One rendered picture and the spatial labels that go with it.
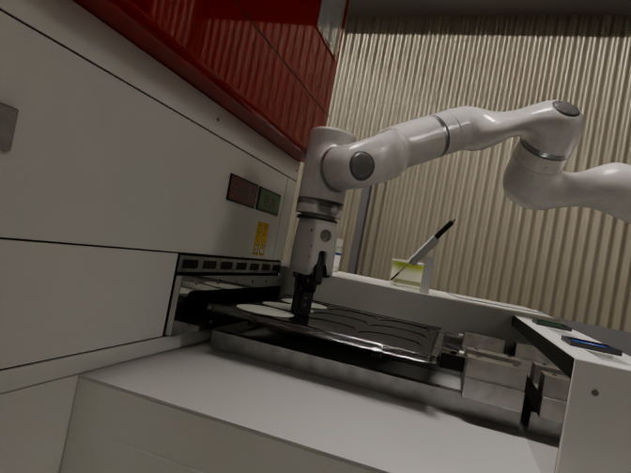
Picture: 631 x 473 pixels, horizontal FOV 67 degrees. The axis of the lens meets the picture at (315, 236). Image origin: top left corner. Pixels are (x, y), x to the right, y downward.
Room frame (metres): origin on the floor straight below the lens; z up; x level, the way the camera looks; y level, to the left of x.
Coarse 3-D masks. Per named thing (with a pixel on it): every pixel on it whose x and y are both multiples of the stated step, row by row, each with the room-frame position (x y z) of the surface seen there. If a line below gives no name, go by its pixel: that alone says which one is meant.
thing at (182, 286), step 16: (176, 288) 0.73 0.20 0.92; (192, 288) 0.77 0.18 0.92; (208, 288) 0.82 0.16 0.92; (224, 288) 0.88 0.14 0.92; (176, 304) 0.73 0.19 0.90; (176, 320) 0.74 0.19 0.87; (192, 320) 0.79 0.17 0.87; (208, 320) 0.84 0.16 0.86; (224, 320) 0.90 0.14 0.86; (240, 320) 0.97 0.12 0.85
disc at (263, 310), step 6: (240, 306) 0.82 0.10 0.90; (246, 306) 0.83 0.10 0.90; (252, 306) 0.84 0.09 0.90; (258, 306) 0.86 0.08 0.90; (264, 306) 0.87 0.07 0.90; (258, 312) 0.79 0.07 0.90; (264, 312) 0.80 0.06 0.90; (270, 312) 0.82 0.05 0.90; (276, 312) 0.83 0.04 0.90; (282, 312) 0.84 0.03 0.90; (288, 312) 0.86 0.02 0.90
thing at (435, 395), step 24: (216, 336) 0.83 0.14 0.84; (240, 336) 0.82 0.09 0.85; (264, 360) 0.80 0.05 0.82; (288, 360) 0.79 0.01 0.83; (312, 360) 0.78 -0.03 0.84; (336, 360) 0.77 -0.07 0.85; (360, 384) 0.75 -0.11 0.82; (384, 384) 0.74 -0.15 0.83; (408, 384) 0.73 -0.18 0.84; (432, 384) 0.73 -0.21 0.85; (456, 408) 0.71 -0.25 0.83; (480, 408) 0.70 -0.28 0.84; (504, 408) 0.69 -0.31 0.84
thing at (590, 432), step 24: (552, 336) 0.66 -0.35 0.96; (576, 336) 0.74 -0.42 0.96; (576, 360) 0.48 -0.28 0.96; (600, 360) 0.49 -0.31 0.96; (624, 360) 0.53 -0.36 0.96; (576, 384) 0.48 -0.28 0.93; (600, 384) 0.47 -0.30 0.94; (624, 384) 0.47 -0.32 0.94; (576, 408) 0.48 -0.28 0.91; (600, 408) 0.47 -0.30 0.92; (624, 408) 0.47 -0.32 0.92; (576, 432) 0.48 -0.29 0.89; (600, 432) 0.47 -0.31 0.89; (624, 432) 0.46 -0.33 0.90; (576, 456) 0.48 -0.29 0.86; (600, 456) 0.47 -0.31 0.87; (624, 456) 0.46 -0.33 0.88
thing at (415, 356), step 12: (216, 312) 0.77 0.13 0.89; (228, 312) 0.76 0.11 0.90; (240, 312) 0.75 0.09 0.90; (264, 324) 0.74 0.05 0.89; (276, 324) 0.73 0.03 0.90; (288, 324) 0.73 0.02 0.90; (300, 324) 0.73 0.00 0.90; (324, 336) 0.71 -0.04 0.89; (336, 336) 0.71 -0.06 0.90; (348, 336) 0.70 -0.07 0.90; (372, 348) 0.69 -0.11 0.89; (384, 348) 0.69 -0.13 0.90; (396, 348) 0.68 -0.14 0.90; (420, 360) 0.67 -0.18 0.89; (432, 360) 0.67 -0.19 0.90
